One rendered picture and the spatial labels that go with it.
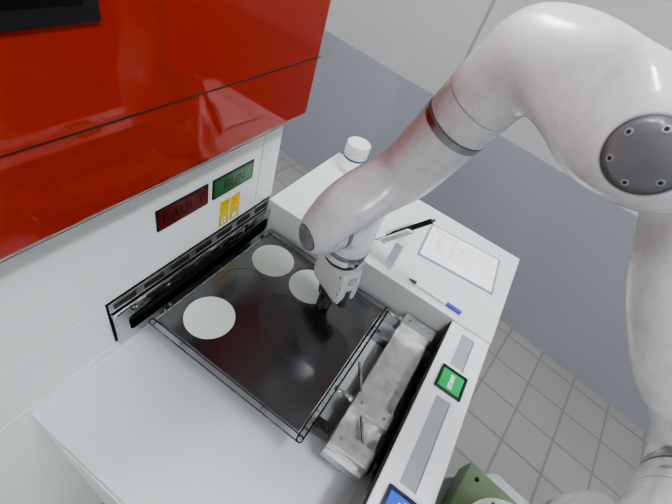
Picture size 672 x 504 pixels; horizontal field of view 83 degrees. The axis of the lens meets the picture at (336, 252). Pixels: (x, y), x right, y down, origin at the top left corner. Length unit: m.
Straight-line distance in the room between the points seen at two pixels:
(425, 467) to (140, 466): 0.48
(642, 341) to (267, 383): 0.57
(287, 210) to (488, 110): 0.62
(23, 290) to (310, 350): 0.48
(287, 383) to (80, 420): 0.36
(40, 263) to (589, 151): 0.62
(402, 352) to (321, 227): 0.43
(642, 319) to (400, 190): 0.30
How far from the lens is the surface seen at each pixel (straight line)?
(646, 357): 0.46
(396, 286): 0.91
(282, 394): 0.76
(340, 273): 0.73
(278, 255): 0.95
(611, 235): 2.10
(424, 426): 0.77
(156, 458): 0.81
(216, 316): 0.83
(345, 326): 0.87
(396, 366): 0.88
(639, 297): 0.44
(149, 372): 0.87
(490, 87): 0.45
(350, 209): 0.55
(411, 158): 0.52
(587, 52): 0.40
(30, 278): 0.64
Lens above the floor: 1.60
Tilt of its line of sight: 44 degrees down
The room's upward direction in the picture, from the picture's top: 22 degrees clockwise
